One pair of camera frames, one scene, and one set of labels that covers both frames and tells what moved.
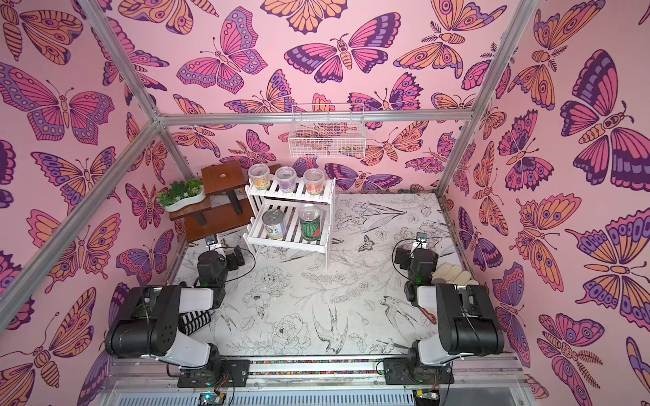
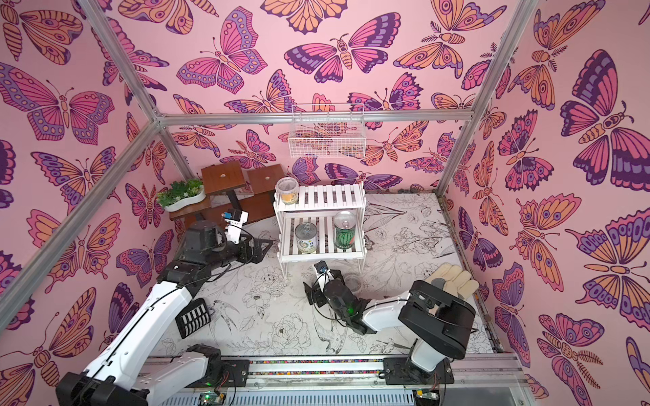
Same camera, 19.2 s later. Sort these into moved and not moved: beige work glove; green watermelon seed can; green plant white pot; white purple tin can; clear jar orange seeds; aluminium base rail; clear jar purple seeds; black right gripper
Moved: green watermelon seed can; clear jar purple seeds; white purple tin can; clear jar orange seeds; black right gripper
Not moved: beige work glove; green plant white pot; aluminium base rail
